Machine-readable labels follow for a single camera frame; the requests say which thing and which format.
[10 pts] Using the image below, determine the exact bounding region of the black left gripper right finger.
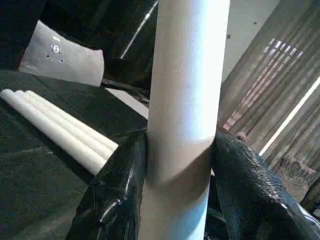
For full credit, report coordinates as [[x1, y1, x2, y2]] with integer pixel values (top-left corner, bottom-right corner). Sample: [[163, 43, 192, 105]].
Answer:
[[211, 131, 320, 240]]

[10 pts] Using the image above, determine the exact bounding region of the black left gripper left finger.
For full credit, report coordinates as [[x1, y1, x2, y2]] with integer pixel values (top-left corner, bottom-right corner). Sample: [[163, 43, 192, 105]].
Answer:
[[67, 130, 149, 240]]

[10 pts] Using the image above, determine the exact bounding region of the black work mat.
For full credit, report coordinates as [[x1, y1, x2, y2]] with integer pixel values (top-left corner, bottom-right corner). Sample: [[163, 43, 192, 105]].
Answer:
[[0, 69, 151, 240]]

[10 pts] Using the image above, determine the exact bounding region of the white flat board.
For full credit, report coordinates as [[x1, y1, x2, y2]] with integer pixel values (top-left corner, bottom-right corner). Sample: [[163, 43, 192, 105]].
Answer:
[[103, 86, 151, 120]]

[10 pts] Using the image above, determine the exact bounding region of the grey cushion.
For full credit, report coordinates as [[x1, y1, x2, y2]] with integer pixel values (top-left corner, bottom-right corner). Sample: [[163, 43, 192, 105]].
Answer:
[[18, 19, 105, 86]]

